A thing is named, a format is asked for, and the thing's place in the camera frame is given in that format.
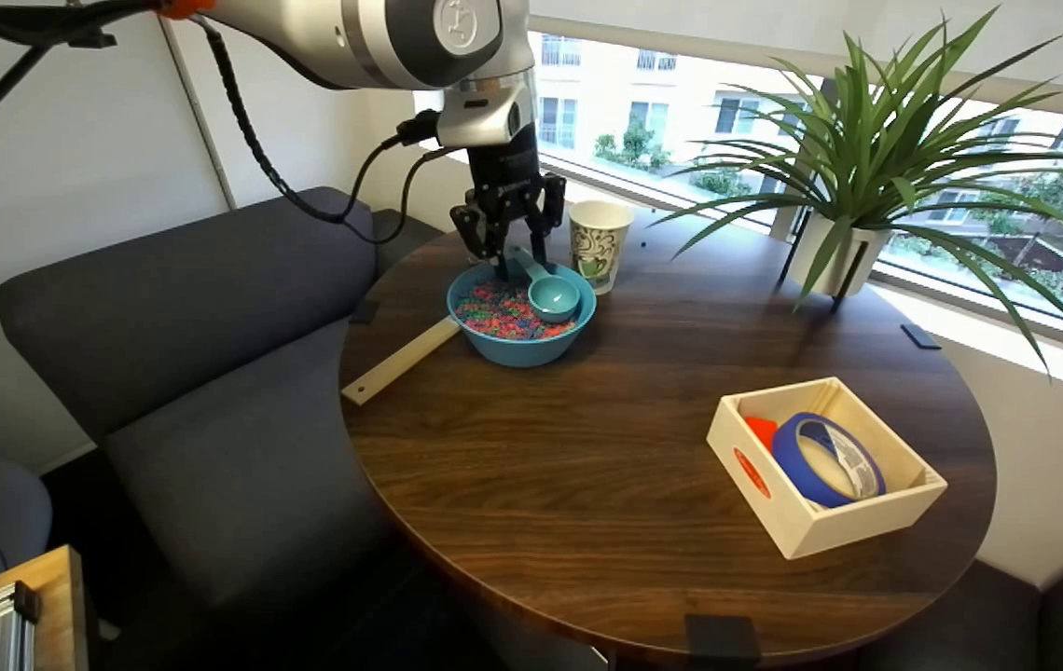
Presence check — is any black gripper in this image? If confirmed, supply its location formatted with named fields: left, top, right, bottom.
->
left=452, top=125, right=565, bottom=267

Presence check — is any green potted plant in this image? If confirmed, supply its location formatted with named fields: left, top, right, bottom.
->
left=665, top=13, right=1063, bottom=362

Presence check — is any teal plastic spoon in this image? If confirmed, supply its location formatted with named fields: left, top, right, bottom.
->
left=511, top=248, right=579, bottom=324

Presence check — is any white patterned paper cup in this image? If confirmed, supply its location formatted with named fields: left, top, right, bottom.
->
left=565, top=200, right=631, bottom=295

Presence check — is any blue tape roll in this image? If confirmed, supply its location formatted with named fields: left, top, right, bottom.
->
left=770, top=414, right=886, bottom=506

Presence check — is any dark grey sofa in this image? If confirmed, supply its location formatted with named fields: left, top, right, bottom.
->
left=0, top=186, right=386, bottom=620

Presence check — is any yellow wooden ruler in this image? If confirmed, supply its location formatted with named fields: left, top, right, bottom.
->
left=339, top=315, right=457, bottom=405

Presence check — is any white wooden box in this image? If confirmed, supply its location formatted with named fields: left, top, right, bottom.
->
left=703, top=377, right=946, bottom=560

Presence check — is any small black table sensor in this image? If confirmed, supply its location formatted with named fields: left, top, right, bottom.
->
left=897, top=324, right=938, bottom=349

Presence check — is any blue bowl with beads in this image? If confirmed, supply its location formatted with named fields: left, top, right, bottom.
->
left=442, top=264, right=598, bottom=367

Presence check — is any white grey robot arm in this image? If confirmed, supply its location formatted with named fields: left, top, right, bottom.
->
left=0, top=0, right=565, bottom=255

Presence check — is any round wooden table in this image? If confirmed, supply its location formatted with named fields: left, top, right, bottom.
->
left=341, top=223, right=997, bottom=665

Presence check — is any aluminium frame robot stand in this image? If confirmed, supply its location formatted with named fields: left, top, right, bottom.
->
left=0, top=546, right=89, bottom=671

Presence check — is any white plant pot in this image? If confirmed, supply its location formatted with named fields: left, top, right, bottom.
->
left=785, top=214, right=886, bottom=296

